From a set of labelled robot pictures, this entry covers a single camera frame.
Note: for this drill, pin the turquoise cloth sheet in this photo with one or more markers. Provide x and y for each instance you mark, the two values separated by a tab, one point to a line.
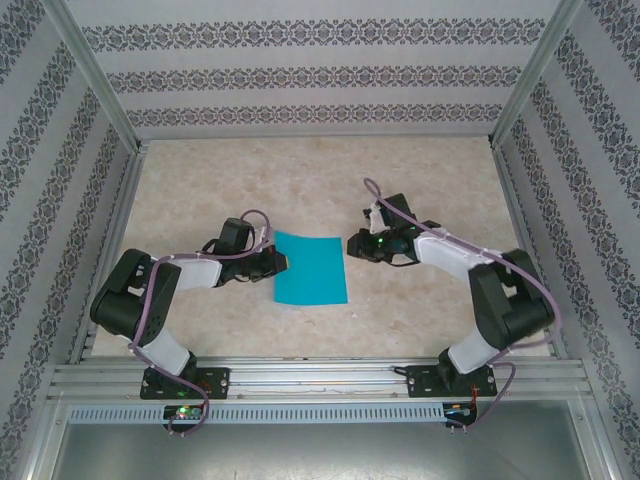
310	270

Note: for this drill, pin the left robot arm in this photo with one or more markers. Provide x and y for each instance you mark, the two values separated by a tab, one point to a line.
165	350

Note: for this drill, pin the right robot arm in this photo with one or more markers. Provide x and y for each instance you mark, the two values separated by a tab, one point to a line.
475	355

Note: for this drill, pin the steel sheet panel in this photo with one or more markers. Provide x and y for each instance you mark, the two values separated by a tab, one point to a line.
320	455

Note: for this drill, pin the aluminium table side rail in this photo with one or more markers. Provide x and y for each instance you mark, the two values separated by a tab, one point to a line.
123	210
516	210

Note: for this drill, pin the wide aluminium mounting rail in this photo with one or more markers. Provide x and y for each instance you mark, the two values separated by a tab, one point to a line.
320	372

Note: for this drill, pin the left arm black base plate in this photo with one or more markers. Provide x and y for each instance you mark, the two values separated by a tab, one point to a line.
220	382

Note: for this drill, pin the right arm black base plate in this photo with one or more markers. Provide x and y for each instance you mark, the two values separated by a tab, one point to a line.
422	382

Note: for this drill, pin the aluminium frame post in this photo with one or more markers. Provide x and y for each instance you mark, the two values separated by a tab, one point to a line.
96	75
530	75

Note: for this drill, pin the aluminium lower frame strut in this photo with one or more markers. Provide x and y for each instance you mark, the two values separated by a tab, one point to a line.
47	440
592	440

